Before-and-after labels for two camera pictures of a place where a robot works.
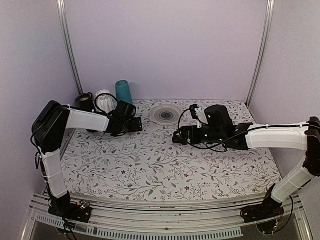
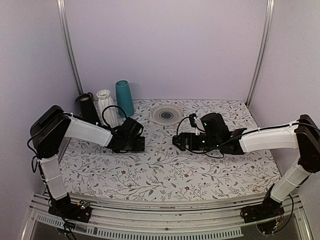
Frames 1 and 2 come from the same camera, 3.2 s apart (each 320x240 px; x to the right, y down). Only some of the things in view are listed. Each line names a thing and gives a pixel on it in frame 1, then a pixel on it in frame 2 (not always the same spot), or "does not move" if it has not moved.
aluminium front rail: (224, 219) does not move
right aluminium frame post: (264, 49) does not move
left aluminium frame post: (62, 14) does not move
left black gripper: (136, 126) to (140, 146)
